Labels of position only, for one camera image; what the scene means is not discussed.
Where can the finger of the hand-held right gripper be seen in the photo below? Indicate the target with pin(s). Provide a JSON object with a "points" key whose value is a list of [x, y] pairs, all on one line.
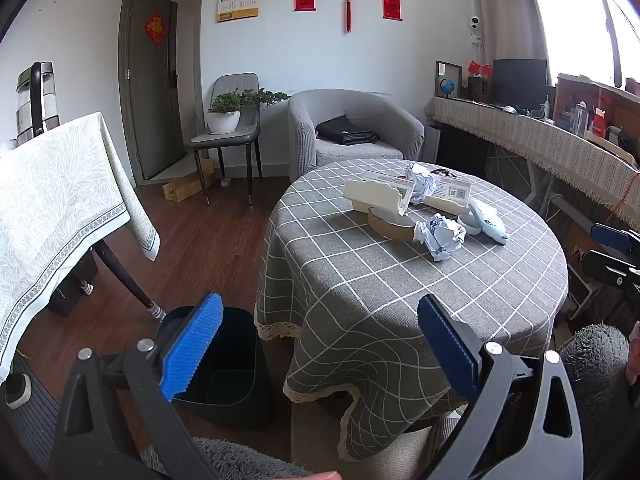
{"points": [[612, 237], [607, 267]]}

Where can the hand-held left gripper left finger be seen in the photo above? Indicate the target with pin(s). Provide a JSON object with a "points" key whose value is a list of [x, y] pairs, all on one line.
{"points": [[192, 345]]}

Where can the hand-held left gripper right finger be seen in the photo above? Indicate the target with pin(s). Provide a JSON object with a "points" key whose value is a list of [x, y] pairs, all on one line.
{"points": [[447, 345]]}

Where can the dark teal waste bin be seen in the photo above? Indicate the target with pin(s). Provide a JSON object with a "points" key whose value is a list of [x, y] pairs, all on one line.
{"points": [[235, 390]]}

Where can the paper ball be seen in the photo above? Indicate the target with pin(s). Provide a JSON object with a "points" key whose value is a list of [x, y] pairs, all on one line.
{"points": [[440, 237], [422, 182]]}

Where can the white plastic container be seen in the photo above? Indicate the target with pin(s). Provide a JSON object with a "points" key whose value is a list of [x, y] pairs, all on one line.
{"points": [[469, 223]]}

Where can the white blue packet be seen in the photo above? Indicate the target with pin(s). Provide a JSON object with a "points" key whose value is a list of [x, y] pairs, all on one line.
{"points": [[487, 220]]}

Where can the brown tape roll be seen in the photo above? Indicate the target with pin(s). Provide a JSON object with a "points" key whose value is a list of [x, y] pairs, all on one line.
{"points": [[390, 227]]}

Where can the cream card stand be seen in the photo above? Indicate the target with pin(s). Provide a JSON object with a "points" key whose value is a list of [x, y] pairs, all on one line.
{"points": [[445, 205], [372, 195]]}

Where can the striped table leg sock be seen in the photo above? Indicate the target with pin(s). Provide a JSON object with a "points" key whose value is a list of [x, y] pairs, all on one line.
{"points": [[156, 312], [86, 289]]}

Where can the grey fluffy clothing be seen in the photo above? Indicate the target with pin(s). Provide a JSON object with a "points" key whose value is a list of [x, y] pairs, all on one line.
{"points": [[595, 360], [240, 457]]}

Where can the grey checked tablecloth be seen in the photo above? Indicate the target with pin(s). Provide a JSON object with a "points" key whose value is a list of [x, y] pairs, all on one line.
{"points": [[375, 285]]}

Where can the black table leg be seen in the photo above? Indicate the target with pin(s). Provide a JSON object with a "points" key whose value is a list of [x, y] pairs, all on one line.
{"points": [[122, 275]]}

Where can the side desk with fringed cloth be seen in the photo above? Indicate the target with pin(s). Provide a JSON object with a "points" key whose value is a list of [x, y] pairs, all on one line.
{"points": [[540, 142]]}

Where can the large cardboard box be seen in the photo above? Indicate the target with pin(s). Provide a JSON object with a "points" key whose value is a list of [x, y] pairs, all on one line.
{"points": [[567, 95]]}

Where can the flat cardboard box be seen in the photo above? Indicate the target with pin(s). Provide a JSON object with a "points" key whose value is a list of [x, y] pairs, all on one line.
{"points": [[185, 187]]}

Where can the beige rug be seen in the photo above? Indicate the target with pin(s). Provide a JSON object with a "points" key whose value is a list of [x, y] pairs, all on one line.
{"points": [[320, 440]]}

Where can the striped floor mat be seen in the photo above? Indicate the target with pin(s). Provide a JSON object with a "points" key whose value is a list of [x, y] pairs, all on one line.
{"points": [[35, 432]]}

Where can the black monitor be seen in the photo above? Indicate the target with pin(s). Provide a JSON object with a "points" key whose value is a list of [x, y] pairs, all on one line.
{"points": [[520, 82]]}

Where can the green white-soled shoe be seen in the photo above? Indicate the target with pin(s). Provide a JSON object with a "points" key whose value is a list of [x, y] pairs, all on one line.
{"points": [[17, 392]]}

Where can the brown wooden box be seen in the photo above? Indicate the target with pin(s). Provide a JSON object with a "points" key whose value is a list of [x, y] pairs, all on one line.
{"points": [[479, 89]]}

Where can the small red flags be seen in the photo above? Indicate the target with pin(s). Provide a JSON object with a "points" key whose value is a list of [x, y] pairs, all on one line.
{"points": [[479, 67]]}

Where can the small blue globe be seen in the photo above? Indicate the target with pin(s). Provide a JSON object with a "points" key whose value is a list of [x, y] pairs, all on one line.
{"points": [[447, 86]]}

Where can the potted green plant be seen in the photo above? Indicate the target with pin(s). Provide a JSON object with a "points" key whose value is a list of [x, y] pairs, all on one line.
{"points": [[222, 120]]}

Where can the bright window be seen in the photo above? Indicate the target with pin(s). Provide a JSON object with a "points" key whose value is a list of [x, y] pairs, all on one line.
{"points": [[570, 10]]}

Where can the black bag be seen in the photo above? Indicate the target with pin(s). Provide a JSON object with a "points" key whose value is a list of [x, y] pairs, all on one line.
{"points": [[345, 132]]}

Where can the grey armchair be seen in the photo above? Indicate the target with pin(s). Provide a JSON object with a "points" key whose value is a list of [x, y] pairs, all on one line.
{"points": [[305, 130]]}

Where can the grey door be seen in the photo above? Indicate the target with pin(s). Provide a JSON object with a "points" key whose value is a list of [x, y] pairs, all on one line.
{"points": [[152, 95]]}

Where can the grey dining chair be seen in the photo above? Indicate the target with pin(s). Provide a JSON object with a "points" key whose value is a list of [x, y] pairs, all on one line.
{"points": [[245, 85]]}

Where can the glass electric kettle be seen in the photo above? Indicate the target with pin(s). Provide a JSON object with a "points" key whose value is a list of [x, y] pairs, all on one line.
{"points": [[36, 100]]}

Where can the red door decoration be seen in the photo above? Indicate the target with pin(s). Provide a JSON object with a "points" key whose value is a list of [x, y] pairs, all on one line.
{"points": [[155, 29]]}

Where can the dark picture frame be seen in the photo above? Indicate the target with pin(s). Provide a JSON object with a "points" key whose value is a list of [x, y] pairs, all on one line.
{"points": [[437, 72]]}

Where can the white security camera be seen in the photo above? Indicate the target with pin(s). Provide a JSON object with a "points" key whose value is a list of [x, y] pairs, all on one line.
{"points": [[473, 24]]}

